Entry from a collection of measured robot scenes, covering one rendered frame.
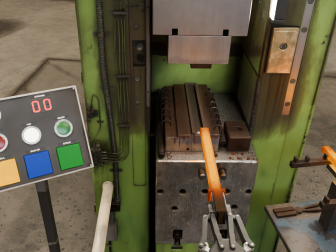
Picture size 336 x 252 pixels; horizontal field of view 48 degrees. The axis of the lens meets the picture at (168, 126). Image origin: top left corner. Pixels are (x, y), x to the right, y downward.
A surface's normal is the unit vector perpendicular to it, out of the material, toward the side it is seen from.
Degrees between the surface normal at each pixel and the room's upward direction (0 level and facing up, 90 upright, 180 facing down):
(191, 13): 90
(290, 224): 0
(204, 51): 90
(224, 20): 90
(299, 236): 0
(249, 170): 90
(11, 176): 60
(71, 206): 0
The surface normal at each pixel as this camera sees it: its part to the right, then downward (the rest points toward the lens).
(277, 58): 0.03, 0.54
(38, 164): 0.40, 0.00
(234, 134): 0.03, -0.84
